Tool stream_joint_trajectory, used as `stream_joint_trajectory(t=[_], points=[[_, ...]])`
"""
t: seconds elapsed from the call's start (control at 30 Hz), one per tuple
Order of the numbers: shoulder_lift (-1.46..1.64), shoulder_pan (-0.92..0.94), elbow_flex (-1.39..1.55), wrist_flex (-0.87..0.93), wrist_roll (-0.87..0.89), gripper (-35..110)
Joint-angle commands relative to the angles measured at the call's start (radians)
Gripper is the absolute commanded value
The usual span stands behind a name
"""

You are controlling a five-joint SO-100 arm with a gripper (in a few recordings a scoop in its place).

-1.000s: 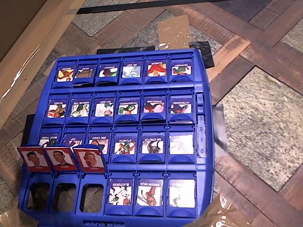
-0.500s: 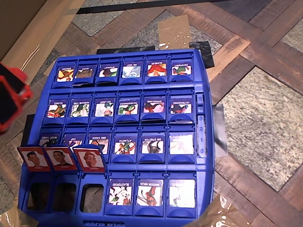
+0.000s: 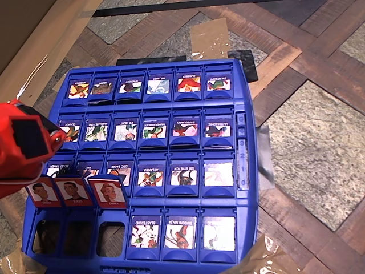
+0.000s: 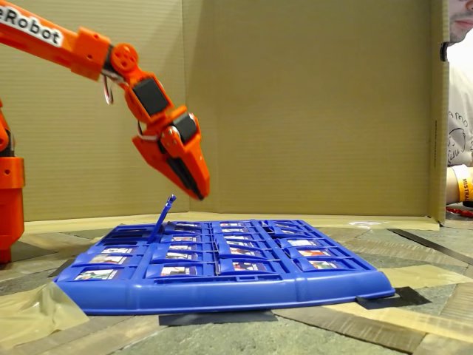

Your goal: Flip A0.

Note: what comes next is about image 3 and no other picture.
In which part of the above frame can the flip tile Blast Tamer card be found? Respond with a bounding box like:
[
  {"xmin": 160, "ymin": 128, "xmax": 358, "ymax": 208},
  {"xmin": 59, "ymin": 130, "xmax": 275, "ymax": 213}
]
[{"xmin": 44, "ymin": 155, "xmax": 77, "ymax": 178}]

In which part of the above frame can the blue guessing game board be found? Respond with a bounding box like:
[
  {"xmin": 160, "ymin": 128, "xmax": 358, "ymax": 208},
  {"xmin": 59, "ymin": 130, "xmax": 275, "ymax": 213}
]
[{"xmin": 21, "ymin": 58, "xmax": 259, "ymax": 274}]

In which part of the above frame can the black tape strip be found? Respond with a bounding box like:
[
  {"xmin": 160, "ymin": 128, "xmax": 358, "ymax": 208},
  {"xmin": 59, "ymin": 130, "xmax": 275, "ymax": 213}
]
[
  {"xmin": 255, "ymin": 124, "xmax": 277, "ymax": 190},
  {"xmin": 227, "ymin": 49, "xmax": 259, "ymax": 83},
  {"xmin": 116, "ymin": 55, "xmax": 188, "ymax": 67}
]

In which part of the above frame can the flip tile faded white card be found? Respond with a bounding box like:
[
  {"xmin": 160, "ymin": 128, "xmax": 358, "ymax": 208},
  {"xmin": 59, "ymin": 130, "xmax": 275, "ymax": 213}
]
[
  {"xmin": 199, "ymin": 209, "xmax": 238, "ymax": 264},
  {"xmin": 201, "ymin": 152, "xmax": 237, "ymax": 199}
]

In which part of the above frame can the red-framed character card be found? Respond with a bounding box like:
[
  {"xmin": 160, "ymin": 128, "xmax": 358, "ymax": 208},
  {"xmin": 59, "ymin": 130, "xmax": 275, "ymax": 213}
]
[
  {"xmin": 54, "ymin": 175, "xmax": 94, "ymax": 207},
  {"xmin": 87, "ymin": 174, "xmax": 128, "ymax": 209},
  {"xmin": 25, "ymin": 175, "xmax": 62, "ymax": 208}
]

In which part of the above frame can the flip tile Zap card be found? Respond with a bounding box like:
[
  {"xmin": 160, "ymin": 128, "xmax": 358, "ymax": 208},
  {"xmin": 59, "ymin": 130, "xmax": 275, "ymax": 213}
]
[{"xmin": 75, "ymin": 155, "xmax": 106, "ymax": 179}]

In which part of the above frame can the blue cassette with colourful label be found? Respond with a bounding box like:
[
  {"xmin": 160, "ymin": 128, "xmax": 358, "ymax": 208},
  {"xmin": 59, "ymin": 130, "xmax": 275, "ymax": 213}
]
[{"xmin": 203, "ymin": 66, "xmax": 235, "ymax": 100}]

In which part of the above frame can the dinosaur card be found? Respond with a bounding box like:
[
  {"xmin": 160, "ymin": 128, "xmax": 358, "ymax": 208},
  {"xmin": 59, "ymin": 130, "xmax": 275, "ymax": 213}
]
[{"xmin": 62, "ymin": 71, "xmax": 94, "ymax": 107}]

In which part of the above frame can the brown tape patch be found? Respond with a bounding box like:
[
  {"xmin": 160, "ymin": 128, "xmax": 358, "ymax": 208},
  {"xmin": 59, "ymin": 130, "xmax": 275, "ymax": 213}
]
[{"xmin": 189, "ymin": 18, "xmax": 232, "ymax": 60}]

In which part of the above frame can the blue cassette with orange label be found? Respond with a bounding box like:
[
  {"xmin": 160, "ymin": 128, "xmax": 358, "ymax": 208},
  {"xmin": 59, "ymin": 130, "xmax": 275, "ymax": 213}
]
[{"xmin": 173, "ymin": 67, "xmax": 205, "ymax": 102}]

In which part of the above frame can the long thin black tape line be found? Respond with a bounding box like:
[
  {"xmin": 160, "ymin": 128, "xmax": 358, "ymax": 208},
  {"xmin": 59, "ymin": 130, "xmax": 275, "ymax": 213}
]
[{"xmin": 91, "ymin": 0, "xmax": 276, "ymax": 18}]

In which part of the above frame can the flip tile Shadow Ninja card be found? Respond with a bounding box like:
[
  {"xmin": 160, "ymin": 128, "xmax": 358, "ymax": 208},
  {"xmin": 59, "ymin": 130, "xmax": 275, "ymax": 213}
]
[{"xmin": 161, "ymin": 209, "xmax": 201, "ymax": 263}]

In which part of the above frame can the brown cardboard box wall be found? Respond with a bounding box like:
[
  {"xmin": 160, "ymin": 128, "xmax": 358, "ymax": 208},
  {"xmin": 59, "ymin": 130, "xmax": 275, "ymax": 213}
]
[{"xmin": 0, "ymin": 0, "xmax": 104, "ymax": 107}]

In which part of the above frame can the flip tile Eric Eagle card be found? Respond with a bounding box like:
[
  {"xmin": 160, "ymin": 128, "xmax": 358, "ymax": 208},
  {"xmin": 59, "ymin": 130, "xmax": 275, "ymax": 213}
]
[{"xmin": 104, "ymin": 154, "xmax": 137, "ymax": 198}]

